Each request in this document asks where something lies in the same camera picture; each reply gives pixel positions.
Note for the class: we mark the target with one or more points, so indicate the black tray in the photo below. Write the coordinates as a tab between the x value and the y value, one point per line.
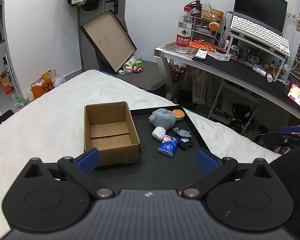
150	165

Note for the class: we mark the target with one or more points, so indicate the white cube toy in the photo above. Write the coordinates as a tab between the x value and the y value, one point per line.
129	70

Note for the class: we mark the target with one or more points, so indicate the white bottle red cap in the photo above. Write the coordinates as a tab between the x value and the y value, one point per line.
227	42

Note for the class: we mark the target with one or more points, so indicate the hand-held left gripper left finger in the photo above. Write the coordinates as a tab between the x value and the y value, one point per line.
88	160

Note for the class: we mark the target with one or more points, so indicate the red storage basket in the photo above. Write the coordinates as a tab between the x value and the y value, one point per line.
177	73

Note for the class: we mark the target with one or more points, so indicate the white remote control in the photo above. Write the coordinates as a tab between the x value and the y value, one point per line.
202	54

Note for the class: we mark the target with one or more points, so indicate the white keyboard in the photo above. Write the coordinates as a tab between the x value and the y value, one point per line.
260	33

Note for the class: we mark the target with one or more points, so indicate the long red box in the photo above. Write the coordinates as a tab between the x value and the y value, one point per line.
202	45

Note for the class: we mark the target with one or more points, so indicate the clear water bottle red label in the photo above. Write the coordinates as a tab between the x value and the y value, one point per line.
183	35

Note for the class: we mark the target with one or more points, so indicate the pink toy figure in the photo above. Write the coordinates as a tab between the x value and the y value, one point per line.
138	69

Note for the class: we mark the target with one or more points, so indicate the blue tissue pack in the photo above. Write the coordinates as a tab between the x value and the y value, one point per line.
168	146

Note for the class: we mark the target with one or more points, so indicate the white charger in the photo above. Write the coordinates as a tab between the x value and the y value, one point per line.
121	72

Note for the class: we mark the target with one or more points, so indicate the white crumpled tissue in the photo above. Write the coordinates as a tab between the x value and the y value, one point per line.
158	133

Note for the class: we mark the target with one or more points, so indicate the green toy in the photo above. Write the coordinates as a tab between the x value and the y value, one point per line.
139	63

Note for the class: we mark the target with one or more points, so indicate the small black fan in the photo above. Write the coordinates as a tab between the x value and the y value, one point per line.
235	126

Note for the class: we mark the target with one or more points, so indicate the orange shopping bag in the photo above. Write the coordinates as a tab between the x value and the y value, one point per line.
41	90

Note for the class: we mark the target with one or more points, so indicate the brown cardboard box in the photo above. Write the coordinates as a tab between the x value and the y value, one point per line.
110	140

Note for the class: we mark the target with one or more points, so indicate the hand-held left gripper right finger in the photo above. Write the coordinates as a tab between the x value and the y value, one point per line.
206	161

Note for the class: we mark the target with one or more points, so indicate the grey fluffy plush toy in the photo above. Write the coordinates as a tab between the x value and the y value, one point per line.
162	118

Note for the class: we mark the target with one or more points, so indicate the black laptop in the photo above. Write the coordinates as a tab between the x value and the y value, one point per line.
260	5

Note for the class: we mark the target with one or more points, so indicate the white round can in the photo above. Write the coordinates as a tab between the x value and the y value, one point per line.
130	63

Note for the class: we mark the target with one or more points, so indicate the dark cloth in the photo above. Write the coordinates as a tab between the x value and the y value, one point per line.
0	120

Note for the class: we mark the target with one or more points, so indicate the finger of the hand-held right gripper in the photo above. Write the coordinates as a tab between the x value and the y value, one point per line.
277	138
291	129

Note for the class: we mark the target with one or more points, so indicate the denim whale toy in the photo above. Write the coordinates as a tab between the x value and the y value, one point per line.
183	133

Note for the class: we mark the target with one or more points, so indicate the small burger toy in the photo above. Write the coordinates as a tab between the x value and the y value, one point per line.
178	115

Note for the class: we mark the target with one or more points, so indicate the black star pouch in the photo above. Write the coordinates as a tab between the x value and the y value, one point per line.
185	143

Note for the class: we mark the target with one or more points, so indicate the leaning brown board frame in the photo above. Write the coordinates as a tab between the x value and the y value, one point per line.
107	37

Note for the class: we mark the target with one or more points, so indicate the white tote bag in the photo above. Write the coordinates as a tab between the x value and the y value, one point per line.
198	87

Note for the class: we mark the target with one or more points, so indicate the green plastic bag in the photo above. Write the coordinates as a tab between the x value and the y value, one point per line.
19	101

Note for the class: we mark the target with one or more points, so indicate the grey chair seat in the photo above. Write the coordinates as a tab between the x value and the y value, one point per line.
150	77

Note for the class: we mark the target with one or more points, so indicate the yellow paper bag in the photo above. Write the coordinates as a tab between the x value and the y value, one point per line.
49	75

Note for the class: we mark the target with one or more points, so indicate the orange carton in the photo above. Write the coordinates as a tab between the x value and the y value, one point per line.
6	83

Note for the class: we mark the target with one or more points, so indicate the round orange plush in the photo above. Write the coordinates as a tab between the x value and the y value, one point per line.
213	26

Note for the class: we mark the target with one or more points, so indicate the tablet with lit screen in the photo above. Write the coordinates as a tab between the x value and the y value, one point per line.
298	97

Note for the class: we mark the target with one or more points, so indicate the woven yellow basket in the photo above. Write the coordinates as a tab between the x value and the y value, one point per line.
209	14

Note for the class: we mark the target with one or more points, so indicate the clear drawer organizer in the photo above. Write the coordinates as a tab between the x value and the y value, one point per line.
201	33

